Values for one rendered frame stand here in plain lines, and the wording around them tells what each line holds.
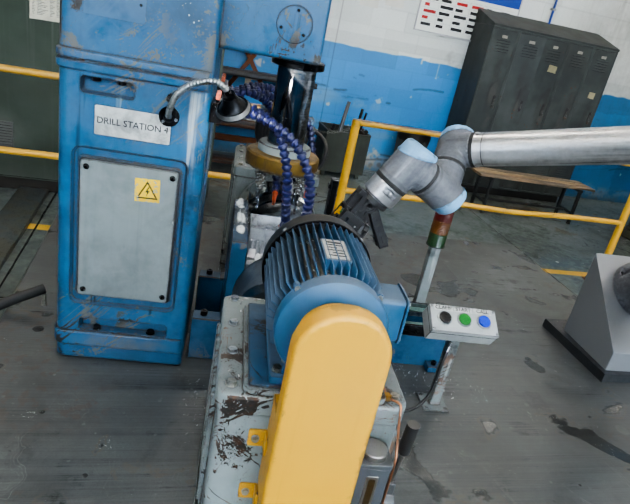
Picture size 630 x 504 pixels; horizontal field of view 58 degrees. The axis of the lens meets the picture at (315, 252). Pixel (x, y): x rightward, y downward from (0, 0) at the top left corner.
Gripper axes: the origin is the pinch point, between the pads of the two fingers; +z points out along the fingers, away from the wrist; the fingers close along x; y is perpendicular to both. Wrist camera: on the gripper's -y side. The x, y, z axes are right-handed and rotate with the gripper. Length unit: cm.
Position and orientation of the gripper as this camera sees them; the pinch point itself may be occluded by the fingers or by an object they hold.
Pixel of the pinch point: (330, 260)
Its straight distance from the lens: 145.8
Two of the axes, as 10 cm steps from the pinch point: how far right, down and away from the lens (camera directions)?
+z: -6.5, 7.2, 2.5
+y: -7.5, -5.6, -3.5
